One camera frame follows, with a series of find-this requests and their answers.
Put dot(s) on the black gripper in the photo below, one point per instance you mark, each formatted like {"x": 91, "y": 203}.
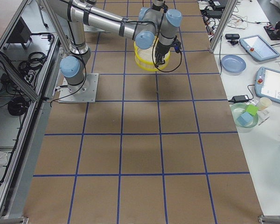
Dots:
{"x": 161, "y": 49}

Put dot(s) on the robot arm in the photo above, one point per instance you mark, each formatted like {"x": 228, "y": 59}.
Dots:
{"x": 155, "y": 28}

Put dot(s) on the blue plate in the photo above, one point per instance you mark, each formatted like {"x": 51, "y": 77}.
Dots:
{"x": 233, "y": 63}

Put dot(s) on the black power adapter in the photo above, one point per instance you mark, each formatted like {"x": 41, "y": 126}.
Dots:
{"x": 239, "y": 99}

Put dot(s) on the teach pendant far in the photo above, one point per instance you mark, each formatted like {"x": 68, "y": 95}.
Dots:
{"x": 258, "y": 48}

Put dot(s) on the teach pendant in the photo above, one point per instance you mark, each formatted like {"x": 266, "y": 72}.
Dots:
{"x": 258, "y": 48}
{"x": 267, "y": 84}

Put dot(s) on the green bowl with blocks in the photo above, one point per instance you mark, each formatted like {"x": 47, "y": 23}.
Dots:
{"x": 239, "y": 108}

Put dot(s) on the blue foam block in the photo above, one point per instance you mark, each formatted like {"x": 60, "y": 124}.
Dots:
{"x": 244, "y": 119}

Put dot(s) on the green foam block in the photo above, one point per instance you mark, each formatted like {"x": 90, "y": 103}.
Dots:
{"x": 251, "y": 109}

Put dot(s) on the paper cup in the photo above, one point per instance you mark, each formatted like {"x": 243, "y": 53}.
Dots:
{"x": 263, "y": 103}

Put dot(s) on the teach pendant near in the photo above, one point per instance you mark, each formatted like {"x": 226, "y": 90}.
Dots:
{"x": 267, "y": 84}

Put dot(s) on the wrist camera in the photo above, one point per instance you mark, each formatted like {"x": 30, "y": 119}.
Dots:
{"x": 176, "y": 44}

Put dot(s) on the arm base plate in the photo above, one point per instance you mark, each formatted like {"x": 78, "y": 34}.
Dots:
{"x": 81, "y": 93}

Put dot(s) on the aluminium frame post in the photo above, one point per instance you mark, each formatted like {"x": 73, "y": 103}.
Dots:
{"x": 222, "y": 24}

